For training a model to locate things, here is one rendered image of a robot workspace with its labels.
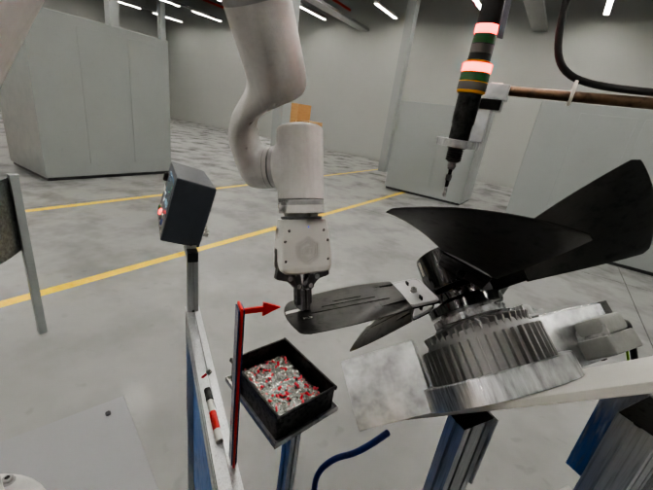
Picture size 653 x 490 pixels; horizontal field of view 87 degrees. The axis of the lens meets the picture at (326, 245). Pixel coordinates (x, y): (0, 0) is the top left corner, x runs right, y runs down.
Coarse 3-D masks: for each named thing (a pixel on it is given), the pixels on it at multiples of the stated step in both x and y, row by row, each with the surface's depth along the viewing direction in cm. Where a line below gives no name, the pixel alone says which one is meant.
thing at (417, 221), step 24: (408, 216) 46; (432, 216) 44; (456, 216) 42; (480, 216) 40; (504, 216) 39; (432, 240) 57; (456, 240) 52; (480, 240) 48; (504, 240) 45; (528, 240) 42; (552, 240) 40; (576, 240) 38; (480, 264) 57; (504, 264) 52; (528, 264) 48
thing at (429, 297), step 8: (408, 280) 73; (416, 280) 73; (400, 288) 70; (408, 288) 70; (424, 288) 70; (408, 296) 68; (416, 296) 68; (424, 296) 67; (432, 296) 67; (416, 304) 65; (424, 304) 65
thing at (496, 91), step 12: (492, 84) 52; (492, 96) 52; (504, 96) 51; (480, 108) 53; (492, 108) 52; (480, 120) 53; (480, 132) 54; (444, 144) 55; (456, 144) 54; (468, 144) 54
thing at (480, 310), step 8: (480, 304) 64; (488, 304) 62; (496, 304) 63; (504, 304) 65; (456, 312) 65; (464, 312) 63; (472, 312) 62; (480, 312) 62; (488, 312) 64; (496, 312) 67; (440, 320) 66; (448, 320) 64; (456, 320) 63; (464, 320) 66; (472, 320) 69; (440, 328) 67
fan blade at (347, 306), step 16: (352, 288) 72; (368, 288) 70; (384, 288) 70; (288, 304) 71; (320, 304) 66; (336, 304) 65; (352, 304) 64; (368, 304) 64; (384, 304) 64; (400, 304) 64; (288, 320) 61; (320, 320) 59; (336, 320) 59; (352, 320) 59; (368, 320) 60
